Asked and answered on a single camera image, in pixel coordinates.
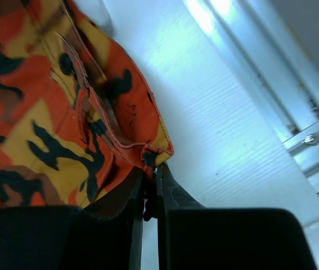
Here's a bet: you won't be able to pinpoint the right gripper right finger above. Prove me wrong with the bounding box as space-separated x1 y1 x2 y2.
155 163 205 269

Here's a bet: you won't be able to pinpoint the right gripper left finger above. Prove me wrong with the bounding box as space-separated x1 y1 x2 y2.
126 170 145 269

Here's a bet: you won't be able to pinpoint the orange camouflage trousers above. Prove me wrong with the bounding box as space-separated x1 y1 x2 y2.
0 1 174 208

